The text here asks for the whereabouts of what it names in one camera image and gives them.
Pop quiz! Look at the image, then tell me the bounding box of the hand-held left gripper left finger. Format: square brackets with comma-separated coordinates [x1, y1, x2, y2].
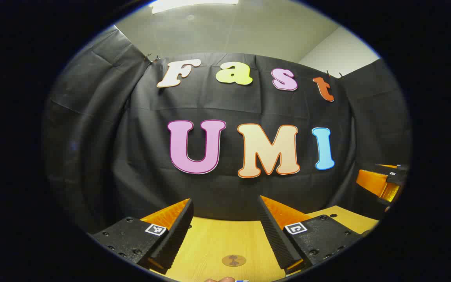
[90, 198, 195, 275]

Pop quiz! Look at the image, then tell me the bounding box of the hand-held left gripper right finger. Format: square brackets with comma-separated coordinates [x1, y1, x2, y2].
[257, 195, 364, 275]

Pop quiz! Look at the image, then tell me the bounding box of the round brown coaster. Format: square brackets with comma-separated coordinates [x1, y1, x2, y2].
[222, 255, 247, 268]

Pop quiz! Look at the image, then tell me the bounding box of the wooden desktop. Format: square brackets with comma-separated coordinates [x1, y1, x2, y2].
[149, 206, 379, 282]

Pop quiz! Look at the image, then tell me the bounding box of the black backdrop cloth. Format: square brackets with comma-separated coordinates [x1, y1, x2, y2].
[42, 25, 412, 235]

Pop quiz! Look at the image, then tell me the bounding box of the ceiling light panel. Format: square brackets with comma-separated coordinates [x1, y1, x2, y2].
[150, 0, 240, 14]

